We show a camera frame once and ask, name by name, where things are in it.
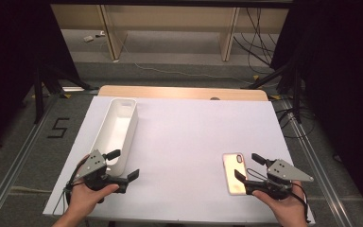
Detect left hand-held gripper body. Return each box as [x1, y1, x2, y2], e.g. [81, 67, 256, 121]
[75, 149, 129, 194]

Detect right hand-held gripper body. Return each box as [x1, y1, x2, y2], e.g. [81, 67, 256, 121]
[245, 159, 315, 201]

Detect iridescent phone case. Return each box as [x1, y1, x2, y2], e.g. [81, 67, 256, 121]
[222, 152, 249, 196]

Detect white plastic bin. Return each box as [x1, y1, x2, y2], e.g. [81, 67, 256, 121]
[89, 97, 139, 178]

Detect person's left hand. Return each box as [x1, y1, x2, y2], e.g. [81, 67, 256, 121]
[65, 155, 120, 219]

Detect person's right hand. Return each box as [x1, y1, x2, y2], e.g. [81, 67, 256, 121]
[252, 181, 308, 227]

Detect white table mat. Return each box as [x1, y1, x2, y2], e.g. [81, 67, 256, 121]
[43, 96, 316, 225]

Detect black metal stand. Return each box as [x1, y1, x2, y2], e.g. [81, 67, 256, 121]
[32, 60, 93, 125]
[249, 61, 303, 124]

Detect black curtain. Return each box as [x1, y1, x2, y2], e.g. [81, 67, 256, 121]
[0, 0, 80, 155]
[269, 0, 363, 218]

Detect light wooden desk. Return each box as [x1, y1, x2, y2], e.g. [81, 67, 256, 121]
[50, 3, 290, 62]

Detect thin black cord loop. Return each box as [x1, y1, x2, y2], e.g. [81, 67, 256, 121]
[246, 167, 270, 183]

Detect metal floor rail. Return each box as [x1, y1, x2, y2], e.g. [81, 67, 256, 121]
[280, 98, 351, 227]
[0, 94, 61, 227]

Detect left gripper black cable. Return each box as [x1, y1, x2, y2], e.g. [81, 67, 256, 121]
[51, 171, 77, 217]

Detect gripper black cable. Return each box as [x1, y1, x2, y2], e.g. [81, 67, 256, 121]
[51, 171, 77, 217]
[291, 183, 312, 225]

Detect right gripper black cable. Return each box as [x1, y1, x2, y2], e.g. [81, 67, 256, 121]
[291, 183, 312, 225]

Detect black cables by stand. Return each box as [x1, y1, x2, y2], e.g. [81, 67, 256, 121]
[275, 97, 316, 140]

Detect beige floor cable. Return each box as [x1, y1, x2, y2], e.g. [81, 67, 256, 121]
[0, 183, 53, 194]

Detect bundle of black cables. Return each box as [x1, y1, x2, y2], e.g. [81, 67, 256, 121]
[233, 8, 280, 68]

